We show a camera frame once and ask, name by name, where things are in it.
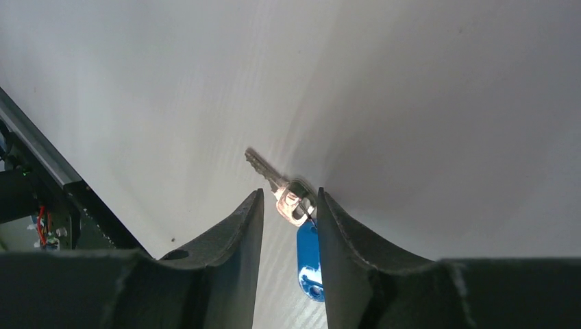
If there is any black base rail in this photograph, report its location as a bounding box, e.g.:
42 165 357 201
1 90 146 254

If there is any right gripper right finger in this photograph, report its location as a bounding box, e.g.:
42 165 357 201
318 189 580 328

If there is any right circuit board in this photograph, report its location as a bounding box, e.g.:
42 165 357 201
27 206 61 251

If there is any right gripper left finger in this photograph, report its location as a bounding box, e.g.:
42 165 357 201
1 189 264 328

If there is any blue tag key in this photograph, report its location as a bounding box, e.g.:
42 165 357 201
245 147 325 302

